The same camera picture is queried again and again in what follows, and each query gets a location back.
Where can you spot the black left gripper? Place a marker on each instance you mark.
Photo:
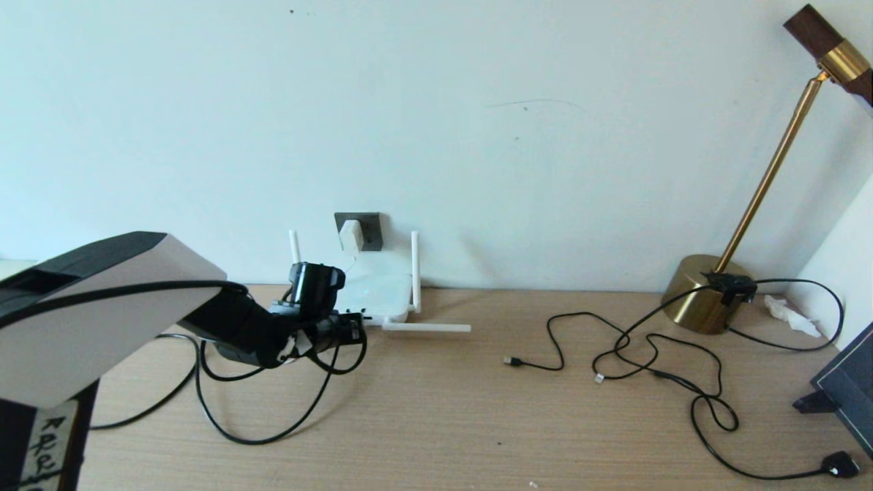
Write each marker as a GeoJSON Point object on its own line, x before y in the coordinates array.
{"type": "Point", "coordinates": [322, 333]}

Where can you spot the white power adapter block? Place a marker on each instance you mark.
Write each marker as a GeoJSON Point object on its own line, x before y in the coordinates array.
{"type": "Point", "coordinates": [352, 235]}

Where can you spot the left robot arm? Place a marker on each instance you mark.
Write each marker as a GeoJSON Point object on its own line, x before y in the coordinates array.
{"type": "Point", "coordinates": [89, 320]}

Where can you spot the white router with antennas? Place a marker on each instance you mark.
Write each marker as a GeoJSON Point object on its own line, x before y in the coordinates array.
{"type": "Point", "coordinates": [385, 290]}

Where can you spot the brass desk lamp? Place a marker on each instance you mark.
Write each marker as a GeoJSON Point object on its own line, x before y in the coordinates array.
{"type": "Point", "coordinates": [702, 300]}

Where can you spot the crumpled white tissue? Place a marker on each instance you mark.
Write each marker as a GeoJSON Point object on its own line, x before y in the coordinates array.
{"type": "Point", "coordinates": [791, 317]}

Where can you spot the black plastic clip stand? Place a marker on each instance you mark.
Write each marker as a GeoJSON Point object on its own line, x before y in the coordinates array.
{"type": "Point", "coordinates": [815, 402]}

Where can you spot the dark teal printed box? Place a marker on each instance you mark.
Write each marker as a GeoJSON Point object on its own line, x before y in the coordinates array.
{"type": "Point", "coordinates": [852, 389]}

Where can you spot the grey wall socket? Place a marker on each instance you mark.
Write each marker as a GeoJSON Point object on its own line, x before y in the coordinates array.
{"type": "Point", "coordinates": [374, 232]}

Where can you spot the black inline lamp switch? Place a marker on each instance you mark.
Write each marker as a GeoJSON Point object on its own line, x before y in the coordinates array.
{"type": "Point", "coordinates": [731, 286]}

